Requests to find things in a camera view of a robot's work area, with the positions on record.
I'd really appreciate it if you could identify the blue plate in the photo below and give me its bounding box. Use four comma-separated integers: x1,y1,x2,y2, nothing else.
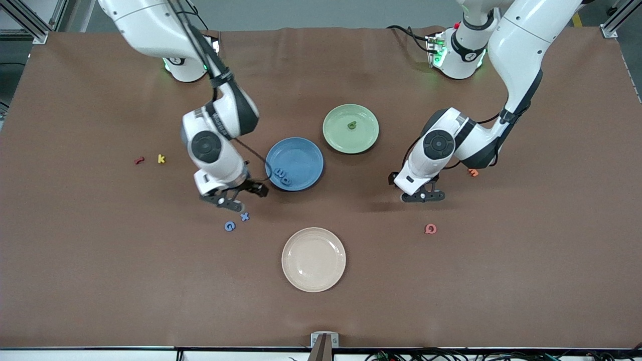
265,137,325,192

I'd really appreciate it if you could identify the light green plate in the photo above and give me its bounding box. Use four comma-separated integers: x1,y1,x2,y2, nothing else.
323,104,380,154

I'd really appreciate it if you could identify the beige plate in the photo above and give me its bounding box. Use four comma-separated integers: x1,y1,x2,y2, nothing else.
281,227,347,293

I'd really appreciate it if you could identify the brown table cover sheet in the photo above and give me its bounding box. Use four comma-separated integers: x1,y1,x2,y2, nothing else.
0,25,642,349

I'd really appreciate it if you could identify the black cable bundle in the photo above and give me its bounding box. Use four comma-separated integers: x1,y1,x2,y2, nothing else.
365,347,642,361

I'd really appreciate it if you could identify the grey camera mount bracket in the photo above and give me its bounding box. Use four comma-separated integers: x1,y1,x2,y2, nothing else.
307,332,340,361

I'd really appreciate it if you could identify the white table edge rail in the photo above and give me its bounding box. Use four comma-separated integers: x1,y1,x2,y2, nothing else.
0,348,642,361

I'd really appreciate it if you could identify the aluminium frame post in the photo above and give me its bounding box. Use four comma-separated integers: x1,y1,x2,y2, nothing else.
600,0,642,39
0,0,50,45
49,0,69,32

